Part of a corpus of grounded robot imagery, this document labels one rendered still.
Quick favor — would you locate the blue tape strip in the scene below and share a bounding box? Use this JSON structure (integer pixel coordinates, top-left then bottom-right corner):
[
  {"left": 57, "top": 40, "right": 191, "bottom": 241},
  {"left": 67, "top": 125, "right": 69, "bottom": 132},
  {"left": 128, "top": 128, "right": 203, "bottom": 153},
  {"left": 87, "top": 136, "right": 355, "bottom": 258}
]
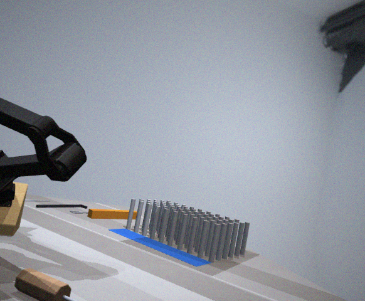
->
[{"left": 109, "top": 229, "right": 211, "bottom": 267}]

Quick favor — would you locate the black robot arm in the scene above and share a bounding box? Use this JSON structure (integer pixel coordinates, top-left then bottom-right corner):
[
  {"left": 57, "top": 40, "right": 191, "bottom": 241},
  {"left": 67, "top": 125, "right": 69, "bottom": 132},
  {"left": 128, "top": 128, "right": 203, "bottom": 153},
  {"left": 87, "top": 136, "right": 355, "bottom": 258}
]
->
[{"left": 0, "top": 98, "right": 87, "bottom": 207}]

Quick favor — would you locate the orange flat bar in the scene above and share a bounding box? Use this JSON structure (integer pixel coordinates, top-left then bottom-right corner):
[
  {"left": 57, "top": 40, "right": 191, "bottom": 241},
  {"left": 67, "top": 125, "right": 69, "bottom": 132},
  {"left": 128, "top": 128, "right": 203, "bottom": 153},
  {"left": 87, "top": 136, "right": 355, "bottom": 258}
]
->
[{"left": 87, "top": 209, "right": 137, "bottom": 219}]

